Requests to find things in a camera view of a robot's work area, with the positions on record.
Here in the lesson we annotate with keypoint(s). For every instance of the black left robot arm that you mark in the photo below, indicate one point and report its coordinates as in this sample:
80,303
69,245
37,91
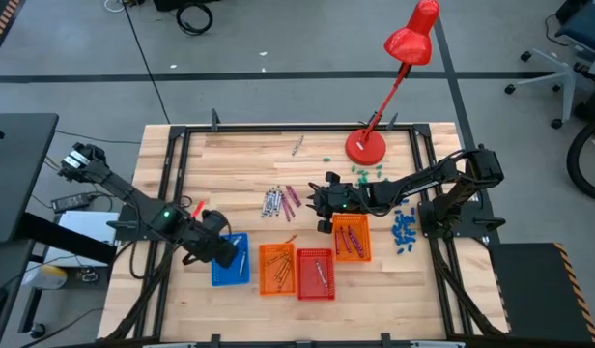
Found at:
133,203

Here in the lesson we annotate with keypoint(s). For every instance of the red desk lamp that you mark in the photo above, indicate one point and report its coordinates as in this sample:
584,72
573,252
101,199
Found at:
365,147

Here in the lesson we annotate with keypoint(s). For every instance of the black power adapter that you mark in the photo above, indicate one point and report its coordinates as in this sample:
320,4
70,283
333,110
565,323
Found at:
70,202

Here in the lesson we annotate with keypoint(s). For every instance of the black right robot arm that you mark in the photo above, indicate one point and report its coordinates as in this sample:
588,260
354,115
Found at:
423,181

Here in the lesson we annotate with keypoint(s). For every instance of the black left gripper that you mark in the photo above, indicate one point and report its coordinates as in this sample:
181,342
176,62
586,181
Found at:
210,234

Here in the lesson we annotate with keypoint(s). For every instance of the hazard-striped floor mat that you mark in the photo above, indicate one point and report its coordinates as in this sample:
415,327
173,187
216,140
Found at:
0,24

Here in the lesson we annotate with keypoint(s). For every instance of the black side desk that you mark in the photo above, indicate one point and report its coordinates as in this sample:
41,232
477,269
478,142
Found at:
17,169

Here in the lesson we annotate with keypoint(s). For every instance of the red plastic tie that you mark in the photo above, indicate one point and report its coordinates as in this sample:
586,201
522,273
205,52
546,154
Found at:
197,209

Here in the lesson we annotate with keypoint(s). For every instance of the office chair blue seat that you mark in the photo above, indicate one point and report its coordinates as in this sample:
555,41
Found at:
568,72

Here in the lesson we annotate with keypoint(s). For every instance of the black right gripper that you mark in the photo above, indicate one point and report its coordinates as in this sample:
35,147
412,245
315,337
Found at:
346,200

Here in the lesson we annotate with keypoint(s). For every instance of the black hazard-striped platform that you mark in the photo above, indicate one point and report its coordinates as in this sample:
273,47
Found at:
534,290

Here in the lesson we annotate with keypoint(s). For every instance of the orange crayon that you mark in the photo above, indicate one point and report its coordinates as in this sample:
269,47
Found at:
291,238
286,274
277,257
282,278
281,266

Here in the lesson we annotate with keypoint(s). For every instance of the yellow white object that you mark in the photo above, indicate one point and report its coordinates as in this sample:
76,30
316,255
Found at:
46,276

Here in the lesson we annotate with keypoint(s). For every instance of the orange black vacuum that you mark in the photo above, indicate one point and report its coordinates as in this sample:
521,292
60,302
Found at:
594,104

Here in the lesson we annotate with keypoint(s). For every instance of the pink marker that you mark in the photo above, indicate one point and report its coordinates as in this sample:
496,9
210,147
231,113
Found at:
295,194

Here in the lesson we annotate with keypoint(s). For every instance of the black box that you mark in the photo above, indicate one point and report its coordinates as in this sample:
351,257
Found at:
181,4

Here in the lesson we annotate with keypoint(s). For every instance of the blue plastic basket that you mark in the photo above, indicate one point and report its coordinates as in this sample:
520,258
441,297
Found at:
220,278

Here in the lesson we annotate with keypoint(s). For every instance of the orange plastic basket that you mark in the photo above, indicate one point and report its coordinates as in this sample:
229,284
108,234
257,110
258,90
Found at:
362,256
266,290

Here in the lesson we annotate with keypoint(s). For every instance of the red plastic basket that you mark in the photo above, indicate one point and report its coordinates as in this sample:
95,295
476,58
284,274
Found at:
307,290

